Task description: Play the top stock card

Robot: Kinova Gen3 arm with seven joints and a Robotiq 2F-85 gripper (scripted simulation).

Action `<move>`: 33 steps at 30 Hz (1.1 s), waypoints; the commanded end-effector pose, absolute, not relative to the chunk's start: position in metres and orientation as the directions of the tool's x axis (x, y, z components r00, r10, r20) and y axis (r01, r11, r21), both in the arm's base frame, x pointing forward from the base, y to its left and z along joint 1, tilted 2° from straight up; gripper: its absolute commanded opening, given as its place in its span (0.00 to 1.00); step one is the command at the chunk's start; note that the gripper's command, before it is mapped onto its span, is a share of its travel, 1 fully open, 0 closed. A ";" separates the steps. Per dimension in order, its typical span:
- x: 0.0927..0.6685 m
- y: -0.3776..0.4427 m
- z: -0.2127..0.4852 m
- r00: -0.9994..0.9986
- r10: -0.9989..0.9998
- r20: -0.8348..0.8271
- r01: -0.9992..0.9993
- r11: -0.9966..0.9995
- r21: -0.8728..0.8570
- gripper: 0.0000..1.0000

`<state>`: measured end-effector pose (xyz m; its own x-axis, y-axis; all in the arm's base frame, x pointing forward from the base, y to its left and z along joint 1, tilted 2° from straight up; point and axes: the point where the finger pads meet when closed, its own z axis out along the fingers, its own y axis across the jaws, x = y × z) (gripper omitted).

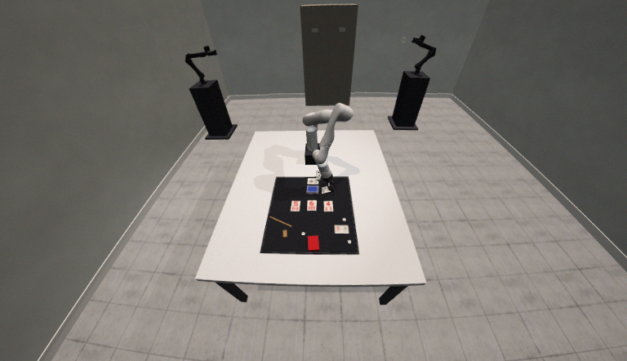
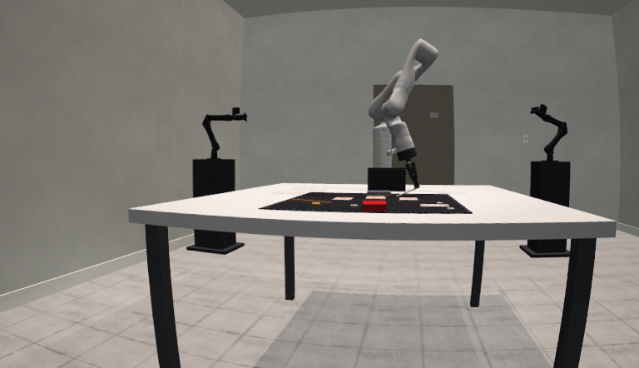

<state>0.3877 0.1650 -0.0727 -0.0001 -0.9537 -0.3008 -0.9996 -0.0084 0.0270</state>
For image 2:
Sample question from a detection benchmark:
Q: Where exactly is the red rectangular block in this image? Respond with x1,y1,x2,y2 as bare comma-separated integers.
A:
363,201,387,211

